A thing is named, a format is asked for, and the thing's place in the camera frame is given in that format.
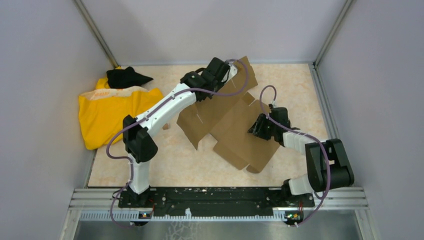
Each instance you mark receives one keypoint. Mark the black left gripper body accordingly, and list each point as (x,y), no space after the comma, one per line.
(219,83)

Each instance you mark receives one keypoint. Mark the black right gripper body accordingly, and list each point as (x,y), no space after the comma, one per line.
(265,127)

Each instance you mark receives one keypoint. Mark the brown cardboard box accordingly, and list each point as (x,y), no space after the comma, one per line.
(228,119)

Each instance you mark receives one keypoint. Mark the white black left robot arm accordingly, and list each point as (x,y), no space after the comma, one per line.
(140,131)

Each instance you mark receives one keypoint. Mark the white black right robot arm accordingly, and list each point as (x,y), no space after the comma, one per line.
(327,163)

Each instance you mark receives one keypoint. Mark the black cloth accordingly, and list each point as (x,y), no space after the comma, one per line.
(126,78)

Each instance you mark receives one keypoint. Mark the yellow cloth garment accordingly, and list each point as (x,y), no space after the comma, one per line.
(102,110)

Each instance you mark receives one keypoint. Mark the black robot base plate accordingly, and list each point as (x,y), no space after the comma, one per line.
(214,201)

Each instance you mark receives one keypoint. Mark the white slotted cable duct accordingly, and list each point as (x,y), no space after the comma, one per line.
(137,216)

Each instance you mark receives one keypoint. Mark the aluminium frame rail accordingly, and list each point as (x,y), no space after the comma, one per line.
(349,198)

